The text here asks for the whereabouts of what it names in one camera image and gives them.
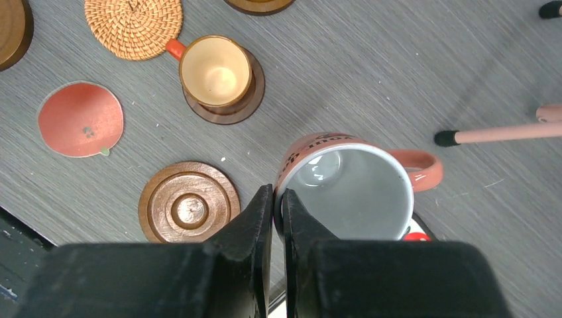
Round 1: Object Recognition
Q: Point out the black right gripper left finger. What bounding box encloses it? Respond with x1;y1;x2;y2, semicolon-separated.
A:
17;184;274;317

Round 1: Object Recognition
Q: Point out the brown ringed coaster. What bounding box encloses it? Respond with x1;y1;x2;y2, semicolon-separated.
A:
1;0;34;71
225;0;294;16
138;161;241;243

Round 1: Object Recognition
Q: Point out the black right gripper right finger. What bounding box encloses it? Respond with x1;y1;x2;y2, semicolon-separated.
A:
282;189;511;317

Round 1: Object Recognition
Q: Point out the small orange cup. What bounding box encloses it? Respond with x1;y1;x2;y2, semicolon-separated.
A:
166;34;253;107

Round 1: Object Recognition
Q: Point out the red apple paper coaster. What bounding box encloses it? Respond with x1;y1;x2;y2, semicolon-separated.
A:
37;81;125;158

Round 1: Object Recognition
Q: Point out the pink music stand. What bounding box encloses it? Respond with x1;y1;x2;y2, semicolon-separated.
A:
433;0;562;148

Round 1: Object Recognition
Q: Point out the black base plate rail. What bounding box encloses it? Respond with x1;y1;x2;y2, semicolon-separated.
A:
1;209;53;317

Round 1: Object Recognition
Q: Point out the woven rattan coaster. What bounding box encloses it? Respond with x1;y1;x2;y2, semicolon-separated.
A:
84;0;184;61

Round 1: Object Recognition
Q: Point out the small white cup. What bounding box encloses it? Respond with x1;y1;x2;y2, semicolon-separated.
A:
273;132;444;240

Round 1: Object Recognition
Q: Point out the dark walnut coaster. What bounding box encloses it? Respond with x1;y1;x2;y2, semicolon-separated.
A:
183;48;266;125

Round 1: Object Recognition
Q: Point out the white tray black rim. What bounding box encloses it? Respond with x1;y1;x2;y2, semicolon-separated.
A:
401;212;437;241

